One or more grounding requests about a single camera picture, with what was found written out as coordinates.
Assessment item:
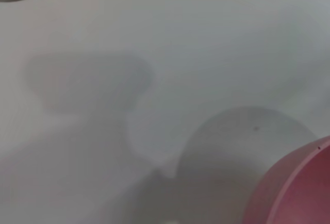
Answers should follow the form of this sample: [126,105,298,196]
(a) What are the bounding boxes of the pink plastic bowl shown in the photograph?
[242,135,330,224]

